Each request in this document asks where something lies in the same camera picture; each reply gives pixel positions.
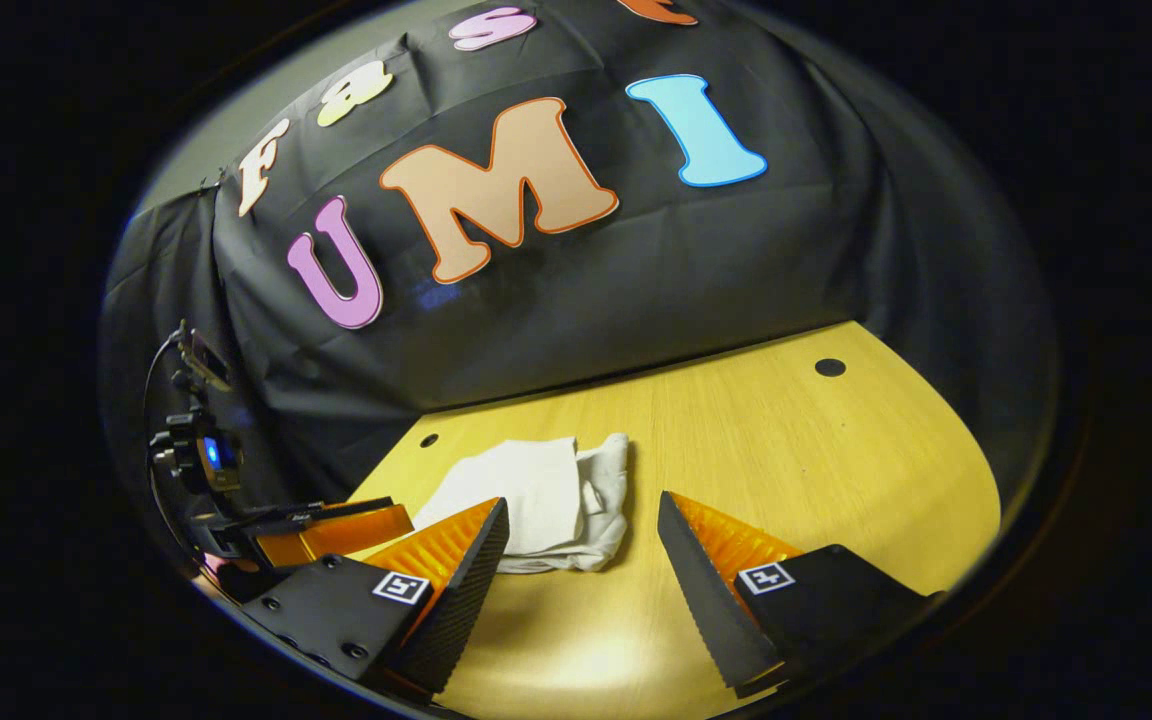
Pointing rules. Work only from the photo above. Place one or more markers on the black backdrop cloth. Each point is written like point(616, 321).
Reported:
point(636, 300)

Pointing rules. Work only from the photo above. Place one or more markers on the white jeans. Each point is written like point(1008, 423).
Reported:
point(526, 500)

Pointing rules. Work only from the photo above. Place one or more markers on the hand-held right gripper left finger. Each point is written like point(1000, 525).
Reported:
point(461, 600)

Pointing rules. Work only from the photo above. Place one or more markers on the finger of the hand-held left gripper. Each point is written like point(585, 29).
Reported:
point(346, 530)

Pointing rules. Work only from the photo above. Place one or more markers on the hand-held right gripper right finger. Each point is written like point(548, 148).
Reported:
point(711, 610)

